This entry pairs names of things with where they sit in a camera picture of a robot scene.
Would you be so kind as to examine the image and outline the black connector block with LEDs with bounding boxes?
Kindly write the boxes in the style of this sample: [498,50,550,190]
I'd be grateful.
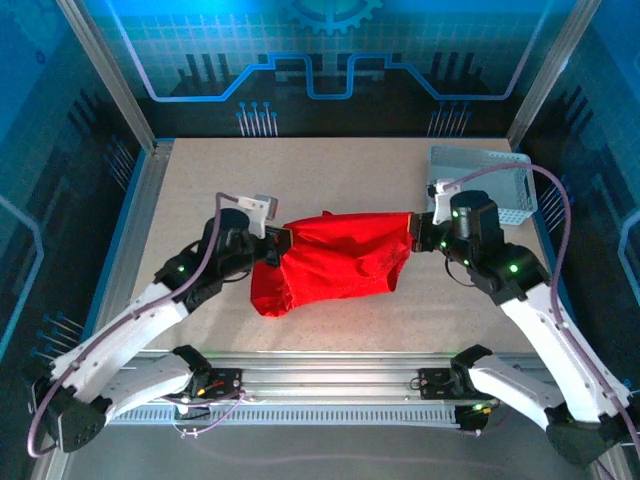
[457,399,496,435]

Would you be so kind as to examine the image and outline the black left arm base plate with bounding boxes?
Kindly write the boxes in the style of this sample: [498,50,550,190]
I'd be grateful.
[172,367,245,401]

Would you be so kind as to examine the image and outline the grey metal base plate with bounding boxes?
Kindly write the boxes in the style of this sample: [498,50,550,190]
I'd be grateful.
[29,389,631,480]

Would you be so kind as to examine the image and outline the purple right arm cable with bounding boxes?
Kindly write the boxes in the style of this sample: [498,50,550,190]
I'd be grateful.
[442,163,640,480]

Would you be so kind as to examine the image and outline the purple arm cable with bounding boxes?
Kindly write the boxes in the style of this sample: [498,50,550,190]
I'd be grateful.
[25,192,251,459]
[442,163,640,480]

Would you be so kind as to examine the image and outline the white perforated plastic basket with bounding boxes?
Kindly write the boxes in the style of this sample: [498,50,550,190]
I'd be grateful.
[423,144,539,229]

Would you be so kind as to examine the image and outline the aluminium frame rail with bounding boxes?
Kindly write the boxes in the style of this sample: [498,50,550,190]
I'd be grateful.
[62,349,599,399]

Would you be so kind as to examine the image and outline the aluminium frame post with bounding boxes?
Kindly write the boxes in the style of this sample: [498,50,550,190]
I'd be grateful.
[53,0,162,154]
[506,0,604,151]

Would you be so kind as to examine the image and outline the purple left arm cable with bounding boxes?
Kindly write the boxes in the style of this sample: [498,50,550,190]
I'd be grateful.
[25,192,251,459]

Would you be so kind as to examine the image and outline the grey slotted cable duct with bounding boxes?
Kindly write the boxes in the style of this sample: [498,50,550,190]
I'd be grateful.
[107,402,464,427]

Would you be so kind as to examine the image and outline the aluminium side rail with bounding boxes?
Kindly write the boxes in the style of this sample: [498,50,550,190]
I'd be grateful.
[82,141,175,364]

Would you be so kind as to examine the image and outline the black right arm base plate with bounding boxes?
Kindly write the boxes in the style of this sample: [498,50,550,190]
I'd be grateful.
[417,366,510,401]

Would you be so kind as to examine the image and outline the red t-shirt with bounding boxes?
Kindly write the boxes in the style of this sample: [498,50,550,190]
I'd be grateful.
[249,209,416,319]

